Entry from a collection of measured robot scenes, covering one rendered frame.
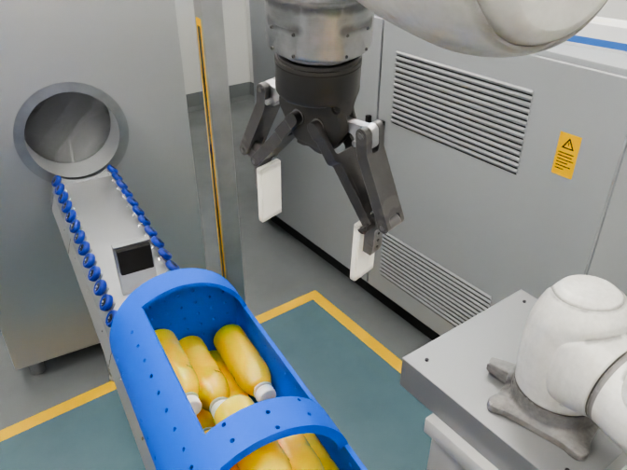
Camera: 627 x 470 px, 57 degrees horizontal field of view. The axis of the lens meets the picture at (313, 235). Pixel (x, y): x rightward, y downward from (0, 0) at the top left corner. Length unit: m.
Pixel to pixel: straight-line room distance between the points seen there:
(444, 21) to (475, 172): 2.01
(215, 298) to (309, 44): 0.87
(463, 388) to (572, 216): 1.06
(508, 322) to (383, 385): 1.37
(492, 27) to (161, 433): 0.82
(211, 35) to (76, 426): 1.71
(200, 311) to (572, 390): 0.74
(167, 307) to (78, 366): 1.71
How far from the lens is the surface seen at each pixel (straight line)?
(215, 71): 1.65
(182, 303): 1.24
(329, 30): 0.46
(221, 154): 1.73
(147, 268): 1.63
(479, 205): 2.33
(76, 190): 2.31
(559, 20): 0.30
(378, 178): 0.50
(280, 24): 0.47
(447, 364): 1.22
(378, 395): 2.61
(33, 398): 2.85
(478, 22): 0.29
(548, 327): 1.01
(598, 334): 0.99
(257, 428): 0.87
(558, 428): 1.13
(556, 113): 2.04
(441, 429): 1.20
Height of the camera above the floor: 1.90
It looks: 32 degrees down
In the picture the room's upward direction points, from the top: straight up
